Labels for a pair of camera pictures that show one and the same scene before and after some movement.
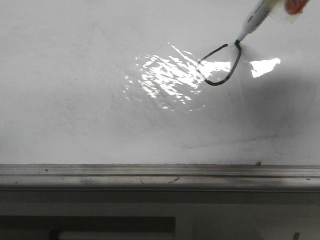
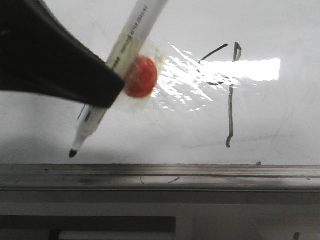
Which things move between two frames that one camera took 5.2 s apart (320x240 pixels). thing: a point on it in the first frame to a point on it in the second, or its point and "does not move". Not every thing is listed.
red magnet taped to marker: [295, 7] to [141, 77]
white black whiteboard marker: [255, 17] to [143, 15]
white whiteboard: [157, 82] does not move
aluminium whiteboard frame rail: [159, 177] does not move
